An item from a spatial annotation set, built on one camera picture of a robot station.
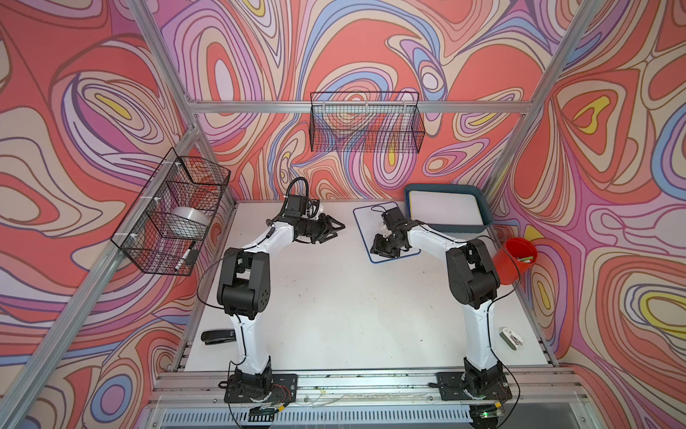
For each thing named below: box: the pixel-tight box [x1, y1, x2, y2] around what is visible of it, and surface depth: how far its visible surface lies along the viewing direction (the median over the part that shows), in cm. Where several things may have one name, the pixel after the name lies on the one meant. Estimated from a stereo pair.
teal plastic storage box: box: [404, 184, 494, 235], surface depth 117 cm
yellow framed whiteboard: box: [409, 191, 485, 226], surface depth 117 cm
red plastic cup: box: [493, 236, 538, 286], surface depth 90 cm
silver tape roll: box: [168, 206, 211, 232], surface depth 73 cm
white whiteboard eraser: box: [499, 327, 525, 352], surface depth 82 cm
